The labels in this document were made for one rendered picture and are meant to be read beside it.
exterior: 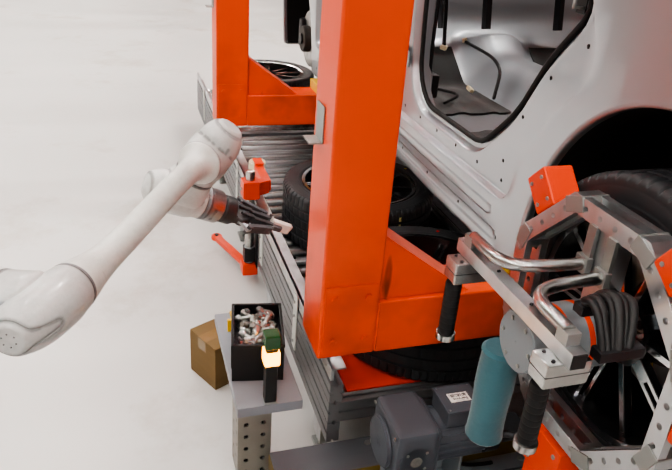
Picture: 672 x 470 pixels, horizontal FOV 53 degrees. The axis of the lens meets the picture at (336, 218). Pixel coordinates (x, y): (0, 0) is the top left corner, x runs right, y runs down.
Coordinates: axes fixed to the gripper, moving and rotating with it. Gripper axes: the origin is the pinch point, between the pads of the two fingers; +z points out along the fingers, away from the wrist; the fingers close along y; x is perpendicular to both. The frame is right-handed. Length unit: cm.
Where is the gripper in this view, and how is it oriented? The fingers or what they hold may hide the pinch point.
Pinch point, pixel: (279, 226)
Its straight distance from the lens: 189.2
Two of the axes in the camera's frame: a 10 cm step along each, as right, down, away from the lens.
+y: 3.3, 6.9, -6.5
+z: 7.3, 2.5, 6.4
